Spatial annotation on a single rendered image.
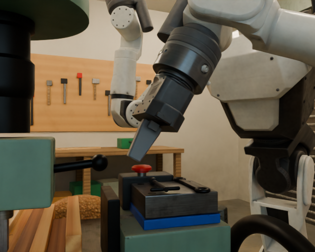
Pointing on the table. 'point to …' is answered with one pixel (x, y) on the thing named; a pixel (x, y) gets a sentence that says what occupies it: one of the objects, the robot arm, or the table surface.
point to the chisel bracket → (21, 174)
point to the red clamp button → (141, 168)
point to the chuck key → (161, 186)
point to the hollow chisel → (3, 235)
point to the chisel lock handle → (98, 163)
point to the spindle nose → (10, 72)
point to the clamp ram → (110, 220)
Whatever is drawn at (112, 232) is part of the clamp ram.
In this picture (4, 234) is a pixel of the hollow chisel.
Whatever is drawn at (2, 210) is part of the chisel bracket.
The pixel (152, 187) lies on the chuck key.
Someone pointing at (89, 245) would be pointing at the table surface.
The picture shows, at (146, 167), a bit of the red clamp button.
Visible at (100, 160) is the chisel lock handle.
